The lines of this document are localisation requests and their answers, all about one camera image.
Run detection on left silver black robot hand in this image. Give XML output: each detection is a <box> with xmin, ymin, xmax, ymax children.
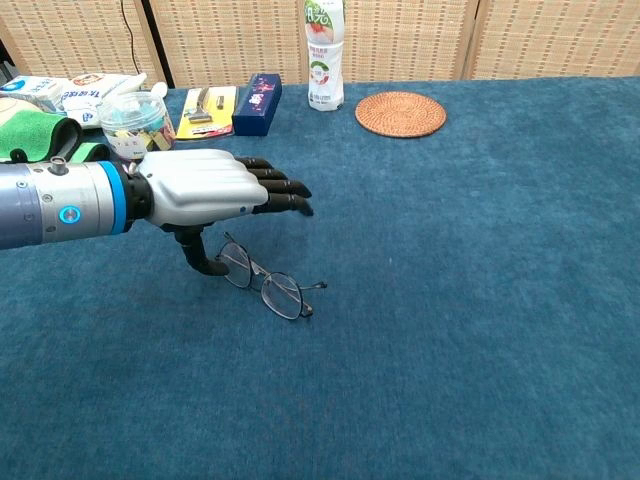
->
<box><xmin>134</xmin><ymin>148</ymin><xmax>315</xmax><ymax>277</ymax></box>

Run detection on black-framed eyeglasses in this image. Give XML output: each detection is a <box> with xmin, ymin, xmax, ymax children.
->
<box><xmin>214</xmin><ymin>231</ymin><xmax>329</xmax><ymax>322</ymax></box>

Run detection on razor in yellow package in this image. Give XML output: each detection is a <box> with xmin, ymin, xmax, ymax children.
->
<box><xmin>174</xmin><ymin>85</ymin><xmax>239</xmax><ymax>141</ymax></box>

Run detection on dark blue cardboard box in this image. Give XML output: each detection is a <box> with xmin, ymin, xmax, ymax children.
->
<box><xmin>232</xmin><ymin>73</ymin><xmax>284</xmax><ymax>137</ymax></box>

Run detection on clear jar of binder clips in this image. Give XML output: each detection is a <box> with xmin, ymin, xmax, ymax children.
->
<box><xmin>98</xmin><ymin>91</ymin><xmax>177</xmax><ymax>160</ymax></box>

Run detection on white printed snack bag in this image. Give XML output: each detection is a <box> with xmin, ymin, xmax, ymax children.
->
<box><xmin>58</xmin><ymin>72</ymin><xmax>149</xmax><ymax>130</ymax></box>

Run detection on bamboo folding screen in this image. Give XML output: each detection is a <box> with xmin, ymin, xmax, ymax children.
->
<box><xmin>0</xmin><ymin>0</ymin><xmax>640</xmax><ymax>89</ymax></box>

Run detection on drink bottle with yellow cap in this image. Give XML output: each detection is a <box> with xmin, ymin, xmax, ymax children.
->
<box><xmin>304</xmin><ymin>0</ymin><xmax>346</xmax><ymax>112</ymax></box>

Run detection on green microfibre cloth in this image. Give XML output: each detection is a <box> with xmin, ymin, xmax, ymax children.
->
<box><xmin>0</xmin><ymin>107</ymin><xmax>112</xmax><ymax>164</ymax></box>

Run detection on blue white milk carton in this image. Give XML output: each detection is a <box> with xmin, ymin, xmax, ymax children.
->
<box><xmin>0</xmin><ymin>75</ymin><xmax>69</xmax><ymax>114</ymax></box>

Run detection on beige round bowl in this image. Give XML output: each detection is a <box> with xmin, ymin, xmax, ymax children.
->
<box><xmin>0</xmin><ymin>97</ymin><xmax>40</xmax><ymax>120</ymax></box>

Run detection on round woven rattan coaster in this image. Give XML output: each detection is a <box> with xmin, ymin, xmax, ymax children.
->
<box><xmin>354</xmin><ymin>90</ymin><xmax>447</xmax><ymax>139</ymax></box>

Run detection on blue table carpet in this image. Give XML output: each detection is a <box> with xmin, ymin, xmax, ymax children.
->
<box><xmin>0</xmin><ymin>75</ymin><xmax>640</xmax><ymax>480</ymax></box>

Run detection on thin black hanging cable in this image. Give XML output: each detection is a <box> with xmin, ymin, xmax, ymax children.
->
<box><xmin>119</xmin><ymin>0</ymin><xmax>139</xmax><ymax>76</ymax></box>

